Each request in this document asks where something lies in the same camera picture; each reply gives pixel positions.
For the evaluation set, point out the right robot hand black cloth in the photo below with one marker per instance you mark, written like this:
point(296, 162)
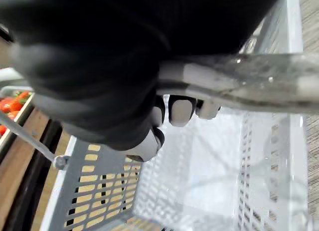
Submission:
point(94, 54)

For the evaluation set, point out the grey plastic shopping basket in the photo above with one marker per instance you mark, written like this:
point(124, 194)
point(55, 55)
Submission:
point(214, 171)

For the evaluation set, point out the white strawberry tray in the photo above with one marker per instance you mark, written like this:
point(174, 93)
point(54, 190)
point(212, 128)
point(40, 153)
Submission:
point(11, 91)

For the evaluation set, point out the red strawberries pile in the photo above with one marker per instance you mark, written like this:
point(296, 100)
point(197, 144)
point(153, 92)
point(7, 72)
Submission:
point(12, 105)

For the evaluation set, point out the wooden produce display shelf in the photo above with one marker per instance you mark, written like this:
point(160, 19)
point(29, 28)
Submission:
point(17, 163)

